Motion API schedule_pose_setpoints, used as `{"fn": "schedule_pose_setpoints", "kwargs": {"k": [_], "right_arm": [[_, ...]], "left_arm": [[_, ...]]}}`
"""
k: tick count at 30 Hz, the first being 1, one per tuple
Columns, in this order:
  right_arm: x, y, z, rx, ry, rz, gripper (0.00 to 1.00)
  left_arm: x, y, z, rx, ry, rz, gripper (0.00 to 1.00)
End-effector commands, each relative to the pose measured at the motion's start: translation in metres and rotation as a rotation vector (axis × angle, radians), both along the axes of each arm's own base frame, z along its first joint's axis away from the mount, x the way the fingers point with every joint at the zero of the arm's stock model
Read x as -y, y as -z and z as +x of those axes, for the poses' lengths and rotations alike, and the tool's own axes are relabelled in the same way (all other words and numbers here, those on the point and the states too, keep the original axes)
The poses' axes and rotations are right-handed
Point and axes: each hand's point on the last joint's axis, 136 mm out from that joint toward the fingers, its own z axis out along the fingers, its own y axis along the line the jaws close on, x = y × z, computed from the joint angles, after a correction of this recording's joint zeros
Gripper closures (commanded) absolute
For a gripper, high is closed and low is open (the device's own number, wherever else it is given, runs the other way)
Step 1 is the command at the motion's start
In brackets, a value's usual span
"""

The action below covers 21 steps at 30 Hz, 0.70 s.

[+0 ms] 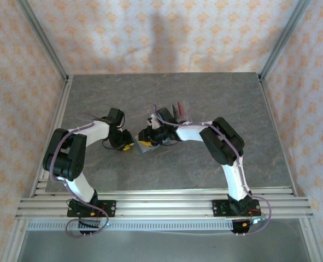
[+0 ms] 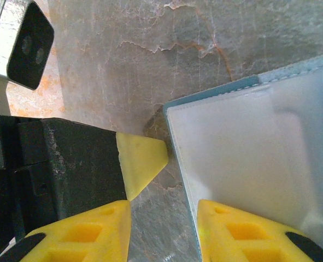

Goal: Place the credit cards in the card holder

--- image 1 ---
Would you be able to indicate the teal card holder wallet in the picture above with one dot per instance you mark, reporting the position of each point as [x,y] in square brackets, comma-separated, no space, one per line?
[146,149]

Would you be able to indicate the red plastic card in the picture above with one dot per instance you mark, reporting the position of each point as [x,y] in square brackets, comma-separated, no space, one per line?
[180,108]

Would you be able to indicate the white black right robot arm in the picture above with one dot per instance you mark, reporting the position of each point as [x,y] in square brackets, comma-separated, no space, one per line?
[188,132]

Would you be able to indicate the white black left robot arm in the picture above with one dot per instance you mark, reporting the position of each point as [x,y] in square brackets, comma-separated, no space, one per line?
[94,132]

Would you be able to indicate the grey metal lower panel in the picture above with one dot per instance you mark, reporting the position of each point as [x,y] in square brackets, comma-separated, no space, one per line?
[164,248]

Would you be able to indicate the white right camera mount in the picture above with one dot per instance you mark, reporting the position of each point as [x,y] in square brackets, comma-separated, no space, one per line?
[152,122]

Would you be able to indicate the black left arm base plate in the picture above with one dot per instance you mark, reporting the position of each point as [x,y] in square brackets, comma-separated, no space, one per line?
[110,208]

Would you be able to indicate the aluminium table side rail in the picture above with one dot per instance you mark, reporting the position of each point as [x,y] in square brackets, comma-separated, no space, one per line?
[276,131]
[58,114]

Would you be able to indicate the aluminium cross rail beam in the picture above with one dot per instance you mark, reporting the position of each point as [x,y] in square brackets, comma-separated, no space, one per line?
[164,207]

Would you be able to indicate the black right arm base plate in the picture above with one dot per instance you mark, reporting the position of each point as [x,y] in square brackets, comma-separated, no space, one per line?
[218,208]

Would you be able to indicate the aluminium upright frame post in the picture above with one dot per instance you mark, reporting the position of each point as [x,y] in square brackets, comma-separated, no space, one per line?
[282,41]
[45,41]

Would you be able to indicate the aluminium lower frame leg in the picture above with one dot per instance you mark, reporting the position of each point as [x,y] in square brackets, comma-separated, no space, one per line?
[15,240]
[311,240]

